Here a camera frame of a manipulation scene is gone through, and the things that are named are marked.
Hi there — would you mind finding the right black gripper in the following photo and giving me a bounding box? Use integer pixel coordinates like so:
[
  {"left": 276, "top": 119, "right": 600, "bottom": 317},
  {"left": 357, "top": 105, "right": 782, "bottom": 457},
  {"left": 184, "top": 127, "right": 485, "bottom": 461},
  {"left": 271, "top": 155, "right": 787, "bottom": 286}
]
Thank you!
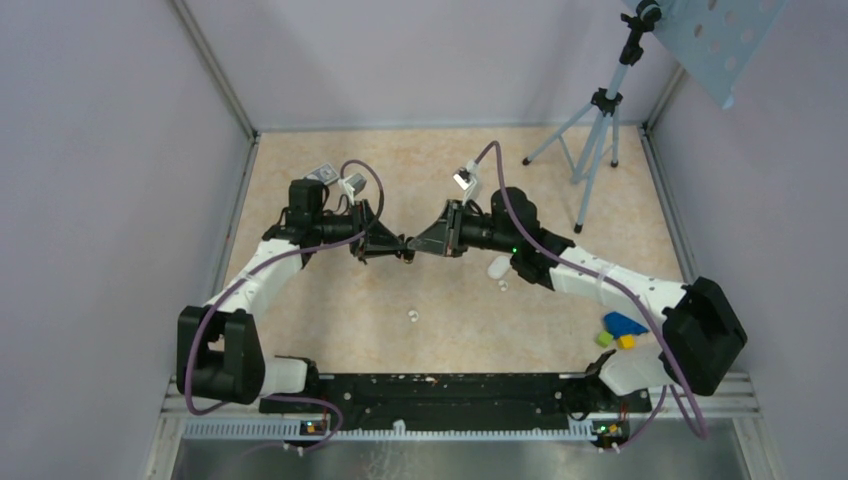
[{"left": 409, "top": 201, "right": 518, "bottom": 260}]

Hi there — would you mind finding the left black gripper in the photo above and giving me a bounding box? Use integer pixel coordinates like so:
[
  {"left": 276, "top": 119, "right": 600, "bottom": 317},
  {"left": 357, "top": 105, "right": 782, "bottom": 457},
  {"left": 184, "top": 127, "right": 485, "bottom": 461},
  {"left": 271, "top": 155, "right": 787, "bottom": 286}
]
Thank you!
[{"left": 312, "top": 198, "right": 405, "bottom": 259}]

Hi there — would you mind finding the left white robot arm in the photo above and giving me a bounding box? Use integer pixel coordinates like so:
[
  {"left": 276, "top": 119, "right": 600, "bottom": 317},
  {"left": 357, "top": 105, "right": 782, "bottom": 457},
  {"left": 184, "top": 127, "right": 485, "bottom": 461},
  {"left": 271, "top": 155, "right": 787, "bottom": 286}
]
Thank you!
[{"left": 176, "top": 179, "right": 414, "bottom": 414}]

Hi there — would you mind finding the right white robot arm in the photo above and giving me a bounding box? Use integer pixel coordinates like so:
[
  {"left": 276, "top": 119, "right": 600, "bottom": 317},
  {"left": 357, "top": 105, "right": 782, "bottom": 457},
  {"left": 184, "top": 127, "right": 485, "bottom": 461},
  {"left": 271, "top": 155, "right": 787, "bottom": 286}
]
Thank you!
[{"left": 407, "top": 187, "right": 748, "bottom": 412}]

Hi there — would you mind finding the white charging case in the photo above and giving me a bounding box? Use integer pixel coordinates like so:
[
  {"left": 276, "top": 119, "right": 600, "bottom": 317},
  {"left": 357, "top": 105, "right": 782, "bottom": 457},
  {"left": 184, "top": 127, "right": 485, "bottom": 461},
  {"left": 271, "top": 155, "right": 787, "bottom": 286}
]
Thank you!
[{"left": 486, "top": 256, "right": 511, "bottom": 280}]

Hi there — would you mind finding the card deck box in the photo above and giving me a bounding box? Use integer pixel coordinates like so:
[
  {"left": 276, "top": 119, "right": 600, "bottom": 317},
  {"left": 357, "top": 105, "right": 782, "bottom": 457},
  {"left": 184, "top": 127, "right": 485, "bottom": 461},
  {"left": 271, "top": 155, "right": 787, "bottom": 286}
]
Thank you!
[{"left": 304, "top": 163, "right": 340, "bottom": 185}]

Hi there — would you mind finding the light blue tripod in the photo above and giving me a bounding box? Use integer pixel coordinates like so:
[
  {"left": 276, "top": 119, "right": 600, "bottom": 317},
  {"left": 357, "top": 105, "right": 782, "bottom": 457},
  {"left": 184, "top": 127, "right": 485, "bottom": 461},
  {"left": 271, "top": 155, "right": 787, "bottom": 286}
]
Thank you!
[{"left": 521, "top": 0, "right": 664, "bottom": 234}]

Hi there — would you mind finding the green cube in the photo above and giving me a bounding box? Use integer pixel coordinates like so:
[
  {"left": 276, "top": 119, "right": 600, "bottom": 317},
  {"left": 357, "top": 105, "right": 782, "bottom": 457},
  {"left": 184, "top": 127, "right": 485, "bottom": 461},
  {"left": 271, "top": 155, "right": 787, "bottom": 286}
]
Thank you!
[{"left": 595, "top": 331, "right": 615, "bottom": 348}]

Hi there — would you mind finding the blue toy block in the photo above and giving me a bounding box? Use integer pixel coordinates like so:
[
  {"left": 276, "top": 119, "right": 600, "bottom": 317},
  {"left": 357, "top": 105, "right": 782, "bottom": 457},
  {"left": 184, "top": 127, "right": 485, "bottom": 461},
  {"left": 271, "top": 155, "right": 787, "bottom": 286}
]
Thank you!
[{"left": 602, "top": 312, "right": 650, "bottom": 339}]

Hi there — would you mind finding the yellow cube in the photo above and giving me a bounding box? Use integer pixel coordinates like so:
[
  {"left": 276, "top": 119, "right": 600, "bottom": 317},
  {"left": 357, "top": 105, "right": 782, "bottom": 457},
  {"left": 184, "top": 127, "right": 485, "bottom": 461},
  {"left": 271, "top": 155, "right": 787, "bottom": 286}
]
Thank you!
[{"left": 616, "top": 334, "right": 636, "bottom": 350}]

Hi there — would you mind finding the perforated blue panel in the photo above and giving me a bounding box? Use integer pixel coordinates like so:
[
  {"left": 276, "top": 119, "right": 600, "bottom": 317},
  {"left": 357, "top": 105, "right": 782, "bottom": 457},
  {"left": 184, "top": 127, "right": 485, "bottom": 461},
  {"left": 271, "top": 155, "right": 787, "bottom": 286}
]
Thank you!
[{"left": 623, "top": 0, "right": 786, "bottom": 110}]

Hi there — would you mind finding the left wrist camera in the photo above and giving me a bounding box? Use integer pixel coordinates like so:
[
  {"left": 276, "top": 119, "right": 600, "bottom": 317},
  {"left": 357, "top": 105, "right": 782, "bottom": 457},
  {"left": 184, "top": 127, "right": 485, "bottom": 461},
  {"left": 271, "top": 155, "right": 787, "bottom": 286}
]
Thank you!
[{"left": 338, "top": 173, "right": 367, "bottom": 201}]

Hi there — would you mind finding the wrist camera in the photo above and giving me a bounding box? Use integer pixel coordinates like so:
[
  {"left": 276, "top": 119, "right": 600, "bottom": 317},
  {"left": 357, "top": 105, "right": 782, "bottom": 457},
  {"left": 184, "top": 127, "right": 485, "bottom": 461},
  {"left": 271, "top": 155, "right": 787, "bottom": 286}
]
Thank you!
[
  {"left": 453, "top": 161, "right": 482, "bottom": 205},
  {"left": 338, "top": 173, "right": 367, "bottom": 201}
]

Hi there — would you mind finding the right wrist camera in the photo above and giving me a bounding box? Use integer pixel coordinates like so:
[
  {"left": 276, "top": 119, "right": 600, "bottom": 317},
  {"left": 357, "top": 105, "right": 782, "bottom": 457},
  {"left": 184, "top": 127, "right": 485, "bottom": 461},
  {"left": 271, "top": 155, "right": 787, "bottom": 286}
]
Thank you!
[{"left": 453, "top": 161, "right": 482, "bottom": 205}]

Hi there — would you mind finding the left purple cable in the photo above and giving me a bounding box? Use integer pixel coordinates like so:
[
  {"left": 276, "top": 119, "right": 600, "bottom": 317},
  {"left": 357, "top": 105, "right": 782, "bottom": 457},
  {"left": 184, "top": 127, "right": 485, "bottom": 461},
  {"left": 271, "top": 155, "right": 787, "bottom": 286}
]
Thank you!
[{"left": 184, "top": 158, "right": 387, "bottom": 455}]

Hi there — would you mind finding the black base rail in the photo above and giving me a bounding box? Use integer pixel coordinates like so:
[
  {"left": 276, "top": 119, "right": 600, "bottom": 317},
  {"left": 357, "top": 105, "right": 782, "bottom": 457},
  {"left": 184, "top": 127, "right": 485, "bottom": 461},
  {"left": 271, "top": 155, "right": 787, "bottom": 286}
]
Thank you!
[{"left": 258, "top": 373, "right": 652, "bottom": 432}]

